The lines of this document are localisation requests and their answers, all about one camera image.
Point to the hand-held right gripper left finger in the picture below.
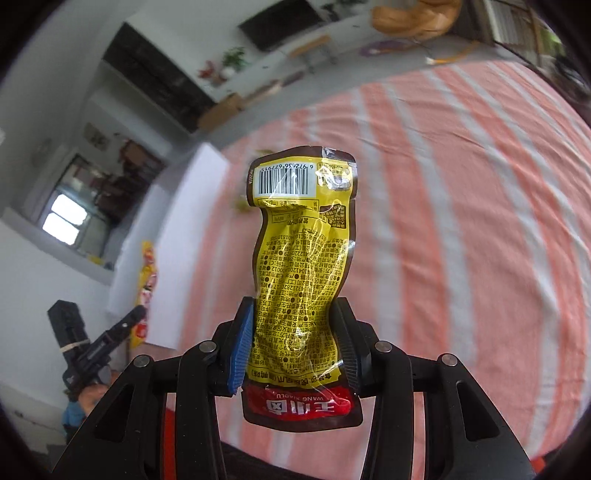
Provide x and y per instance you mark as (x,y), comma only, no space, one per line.
(241,341)

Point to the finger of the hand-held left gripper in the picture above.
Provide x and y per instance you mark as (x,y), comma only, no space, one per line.
(122,327)

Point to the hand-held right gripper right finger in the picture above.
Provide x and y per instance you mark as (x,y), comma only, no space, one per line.
(351,360)

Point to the white cardboard box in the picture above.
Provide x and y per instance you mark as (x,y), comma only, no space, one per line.
(184,230)

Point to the person's left hand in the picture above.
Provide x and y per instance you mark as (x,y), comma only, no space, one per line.
(96,399)

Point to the yellow red snack packet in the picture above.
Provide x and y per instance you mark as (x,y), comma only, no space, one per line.
(147,286)

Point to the small window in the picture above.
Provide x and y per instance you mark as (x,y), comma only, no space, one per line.
(64,219)

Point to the wooden dining chairs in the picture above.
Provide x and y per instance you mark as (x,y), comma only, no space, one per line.
(129,177)

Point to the brown cardboard box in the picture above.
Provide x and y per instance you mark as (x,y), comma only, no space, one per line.
(221,113)

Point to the black glass cabinet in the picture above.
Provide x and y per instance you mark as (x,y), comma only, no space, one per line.
(157,78)

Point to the red flowers in vase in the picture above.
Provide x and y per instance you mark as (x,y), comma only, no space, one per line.
(210,74)

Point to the white television cabinet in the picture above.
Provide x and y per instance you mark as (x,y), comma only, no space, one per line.
(258,69)

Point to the green plant in vase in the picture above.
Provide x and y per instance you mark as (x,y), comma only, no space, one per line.
(234,59)

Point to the wooden bench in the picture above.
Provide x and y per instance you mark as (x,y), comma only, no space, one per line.
(311,46)

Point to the purple floor mat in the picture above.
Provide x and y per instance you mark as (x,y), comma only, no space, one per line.
(385,47)

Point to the black television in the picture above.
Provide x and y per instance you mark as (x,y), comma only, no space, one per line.
(281,21)

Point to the orange lounge chair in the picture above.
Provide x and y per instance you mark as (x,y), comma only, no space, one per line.
(415,18)

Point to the wooden slatted chair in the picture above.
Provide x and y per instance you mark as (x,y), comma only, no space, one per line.
(505,21)

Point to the wall painting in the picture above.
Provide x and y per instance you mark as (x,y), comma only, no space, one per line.
(97,137)

